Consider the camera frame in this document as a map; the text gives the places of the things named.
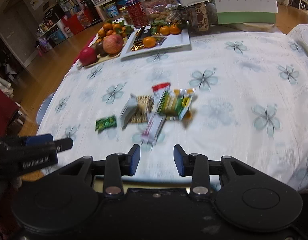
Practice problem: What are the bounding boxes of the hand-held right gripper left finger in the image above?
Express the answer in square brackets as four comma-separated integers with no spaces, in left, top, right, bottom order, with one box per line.
[58,144,141,198]

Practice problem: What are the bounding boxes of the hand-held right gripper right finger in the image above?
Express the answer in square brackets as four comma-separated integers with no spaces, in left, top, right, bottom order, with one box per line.
[173,144,257,198]

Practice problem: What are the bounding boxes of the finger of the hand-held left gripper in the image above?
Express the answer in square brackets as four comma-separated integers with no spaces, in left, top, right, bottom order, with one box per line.
[22,134,74,153]

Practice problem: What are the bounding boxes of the white strip snack packet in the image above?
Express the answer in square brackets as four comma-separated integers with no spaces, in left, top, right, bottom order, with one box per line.
[141,114,167,145]

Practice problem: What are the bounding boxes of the yellow orange-edged snack packet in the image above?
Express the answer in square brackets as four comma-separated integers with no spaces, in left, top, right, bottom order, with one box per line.
[174,87,197,128]

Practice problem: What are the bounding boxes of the silver snack packet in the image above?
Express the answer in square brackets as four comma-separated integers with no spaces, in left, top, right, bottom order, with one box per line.
[120,94,139,130]

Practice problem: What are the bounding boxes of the red cloth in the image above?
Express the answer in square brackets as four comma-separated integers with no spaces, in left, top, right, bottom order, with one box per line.
[0,85,22,136]

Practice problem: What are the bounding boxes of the green candy packet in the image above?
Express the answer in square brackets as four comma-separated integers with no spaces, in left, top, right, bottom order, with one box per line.
[95,115,118,132]

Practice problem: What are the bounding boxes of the brown patterned snack packet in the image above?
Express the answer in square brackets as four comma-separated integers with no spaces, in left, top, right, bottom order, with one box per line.
[130,95,155,124]

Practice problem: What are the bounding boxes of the golden green-print candy packet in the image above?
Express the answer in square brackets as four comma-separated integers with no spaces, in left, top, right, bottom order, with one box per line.
[157,90,192,120]

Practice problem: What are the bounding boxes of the red-topped white snack packet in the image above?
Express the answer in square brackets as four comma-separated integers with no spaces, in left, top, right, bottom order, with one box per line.
[152,82,172,114]

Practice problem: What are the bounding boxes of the dark red apple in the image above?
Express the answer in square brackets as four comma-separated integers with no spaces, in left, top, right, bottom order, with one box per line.
[79,47,98,65]

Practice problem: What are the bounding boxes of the wooden fruit tray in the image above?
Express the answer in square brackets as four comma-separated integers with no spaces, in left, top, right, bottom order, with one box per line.
[77,19,134,70]

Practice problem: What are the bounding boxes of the brown kiwi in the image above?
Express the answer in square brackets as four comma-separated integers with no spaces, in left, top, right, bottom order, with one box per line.
[95,41,107,55]

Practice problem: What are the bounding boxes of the white rectangular plate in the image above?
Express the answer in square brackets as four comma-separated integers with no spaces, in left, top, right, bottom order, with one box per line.
[120,27,192,61]

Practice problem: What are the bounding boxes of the red storage boxes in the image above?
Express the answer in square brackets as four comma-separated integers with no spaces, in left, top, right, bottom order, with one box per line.
[61,9,94,38]

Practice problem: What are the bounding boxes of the dark chocolate packets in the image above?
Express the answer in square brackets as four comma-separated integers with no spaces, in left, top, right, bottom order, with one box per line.
[134,26,152,43]

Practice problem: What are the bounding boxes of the pile of leafy tangerines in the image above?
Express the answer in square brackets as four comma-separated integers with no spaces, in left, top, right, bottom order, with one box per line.
[97,19,134,38]

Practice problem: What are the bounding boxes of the brown printed jar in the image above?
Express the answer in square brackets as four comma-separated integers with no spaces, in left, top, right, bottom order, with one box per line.
[187,1,218,32]

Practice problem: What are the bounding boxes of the small yellow-lid jar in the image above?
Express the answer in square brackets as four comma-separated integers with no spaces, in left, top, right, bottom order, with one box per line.
[119,6,132,25]

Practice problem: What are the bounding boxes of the red tin can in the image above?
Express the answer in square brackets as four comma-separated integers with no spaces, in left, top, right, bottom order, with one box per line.
[125,0,147,29]

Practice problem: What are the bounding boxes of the blue patterned bucket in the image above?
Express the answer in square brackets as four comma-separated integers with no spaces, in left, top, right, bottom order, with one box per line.
[103,2,119,18]

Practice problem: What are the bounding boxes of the clear glass snack jar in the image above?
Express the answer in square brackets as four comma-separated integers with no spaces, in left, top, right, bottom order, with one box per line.
[140,0,170,23]

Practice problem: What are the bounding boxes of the green box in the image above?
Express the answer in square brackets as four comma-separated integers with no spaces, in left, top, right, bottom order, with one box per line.
[209,0,278,25]

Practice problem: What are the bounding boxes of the white lace cover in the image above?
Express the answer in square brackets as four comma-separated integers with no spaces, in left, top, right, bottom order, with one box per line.
[289,24,308,63]

